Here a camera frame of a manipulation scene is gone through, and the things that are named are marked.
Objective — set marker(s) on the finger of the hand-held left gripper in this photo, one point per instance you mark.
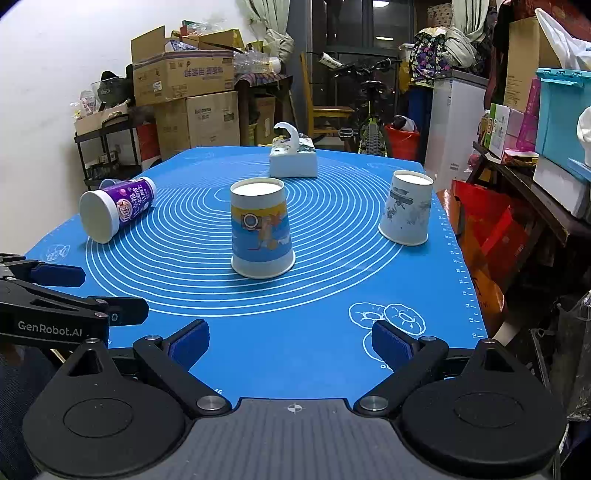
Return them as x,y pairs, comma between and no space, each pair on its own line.
125,310
55,275

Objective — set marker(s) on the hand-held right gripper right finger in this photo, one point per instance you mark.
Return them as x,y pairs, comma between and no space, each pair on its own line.
391,345

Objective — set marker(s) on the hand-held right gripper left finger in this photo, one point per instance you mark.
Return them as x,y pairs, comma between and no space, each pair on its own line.
187,345

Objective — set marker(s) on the purple white paper cup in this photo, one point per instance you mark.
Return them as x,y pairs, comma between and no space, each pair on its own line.
131,197

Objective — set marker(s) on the white grey printed paper cup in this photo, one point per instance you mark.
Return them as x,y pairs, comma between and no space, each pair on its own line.
406,210

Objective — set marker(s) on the blue and yellow paper cup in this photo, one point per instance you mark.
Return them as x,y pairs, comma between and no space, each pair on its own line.
261,230

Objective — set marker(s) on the dark blue clothing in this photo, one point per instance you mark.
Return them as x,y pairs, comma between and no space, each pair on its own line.
16,406

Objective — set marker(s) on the blue silicone baking mat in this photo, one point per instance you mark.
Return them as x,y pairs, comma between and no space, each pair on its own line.
323,286

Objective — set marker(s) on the black metal shelf rack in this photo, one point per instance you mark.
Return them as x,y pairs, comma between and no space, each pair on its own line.
108,152

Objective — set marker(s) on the red shopping bag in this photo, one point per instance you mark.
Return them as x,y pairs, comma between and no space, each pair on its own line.
489,230

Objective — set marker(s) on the dark green bag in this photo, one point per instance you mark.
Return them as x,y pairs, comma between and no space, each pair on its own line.
113,90

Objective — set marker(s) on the red plastic bucket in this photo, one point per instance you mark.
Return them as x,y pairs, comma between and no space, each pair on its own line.
404,144

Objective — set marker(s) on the white tissue box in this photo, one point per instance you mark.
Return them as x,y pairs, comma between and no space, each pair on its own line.
293,165

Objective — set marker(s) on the dark wooden side table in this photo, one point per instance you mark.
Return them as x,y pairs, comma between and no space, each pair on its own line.
531,194

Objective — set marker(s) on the plain brown cardboard box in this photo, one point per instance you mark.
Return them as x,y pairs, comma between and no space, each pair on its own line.
207,120

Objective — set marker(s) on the white chest freezer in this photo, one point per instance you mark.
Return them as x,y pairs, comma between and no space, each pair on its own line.
455,124

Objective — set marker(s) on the white flat box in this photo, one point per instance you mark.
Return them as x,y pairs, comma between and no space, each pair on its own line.
558,184

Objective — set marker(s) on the black bicycle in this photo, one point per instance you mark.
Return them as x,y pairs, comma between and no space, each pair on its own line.
371,110

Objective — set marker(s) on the small brown cardboard box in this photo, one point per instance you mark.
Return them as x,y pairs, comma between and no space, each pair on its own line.
264,120

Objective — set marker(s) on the large open cardboard box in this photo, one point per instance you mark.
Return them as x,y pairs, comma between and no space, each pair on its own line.
184,76

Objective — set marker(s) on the green and white small box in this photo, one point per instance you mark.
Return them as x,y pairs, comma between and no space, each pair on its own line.
501,131

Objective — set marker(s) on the wooden chair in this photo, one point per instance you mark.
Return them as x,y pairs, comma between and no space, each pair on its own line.
325,113

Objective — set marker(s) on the pink packaged box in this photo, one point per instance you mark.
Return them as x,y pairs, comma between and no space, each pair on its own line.
530,115

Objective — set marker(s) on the pile of clear plastic bottles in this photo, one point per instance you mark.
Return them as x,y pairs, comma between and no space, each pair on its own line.
254,62

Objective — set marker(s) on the light blue plastic storage box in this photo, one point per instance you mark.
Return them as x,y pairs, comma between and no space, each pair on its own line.
558,120

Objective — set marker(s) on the floral cloth bag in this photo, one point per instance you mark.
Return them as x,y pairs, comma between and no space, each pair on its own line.
429,57

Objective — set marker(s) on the tall brown cardboard box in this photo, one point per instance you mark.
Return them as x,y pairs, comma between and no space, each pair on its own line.
521,64

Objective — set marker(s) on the pale tied curtain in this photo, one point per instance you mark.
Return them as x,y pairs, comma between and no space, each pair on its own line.
272,27
468,32

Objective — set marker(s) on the white plastic bag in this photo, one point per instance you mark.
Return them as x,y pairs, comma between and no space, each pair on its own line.
565,44

